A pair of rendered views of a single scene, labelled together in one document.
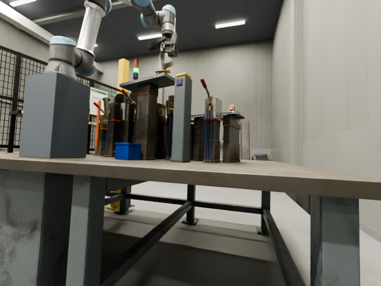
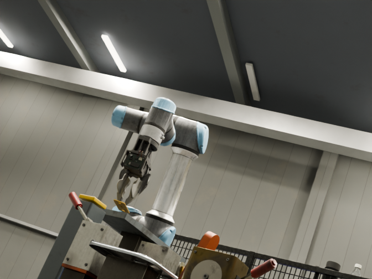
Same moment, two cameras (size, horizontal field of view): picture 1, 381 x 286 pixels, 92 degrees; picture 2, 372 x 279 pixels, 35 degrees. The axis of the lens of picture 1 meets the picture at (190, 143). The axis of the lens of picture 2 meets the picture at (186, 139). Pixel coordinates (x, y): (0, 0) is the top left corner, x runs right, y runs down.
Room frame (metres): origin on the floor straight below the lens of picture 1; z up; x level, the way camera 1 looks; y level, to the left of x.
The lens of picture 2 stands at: (1.33, -1.59, 0.77)
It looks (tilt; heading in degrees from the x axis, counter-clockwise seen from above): 22 degrees up; 97
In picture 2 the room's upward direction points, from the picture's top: 23 degrees clockwise
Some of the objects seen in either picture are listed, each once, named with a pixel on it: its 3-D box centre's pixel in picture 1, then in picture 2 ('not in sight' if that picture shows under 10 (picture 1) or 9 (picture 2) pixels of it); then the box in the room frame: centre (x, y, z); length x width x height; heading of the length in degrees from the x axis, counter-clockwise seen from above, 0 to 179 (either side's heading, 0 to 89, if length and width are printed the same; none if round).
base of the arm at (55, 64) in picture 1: (61, 72); not in sight; (0.96, 0.70, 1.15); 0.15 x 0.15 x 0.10
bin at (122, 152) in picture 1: (128, 151); not in sight; (1.02, 0.34, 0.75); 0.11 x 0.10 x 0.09; 58
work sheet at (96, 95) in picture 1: (97, 102); not in sight; (2.13, 1.10, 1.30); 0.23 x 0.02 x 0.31; 148
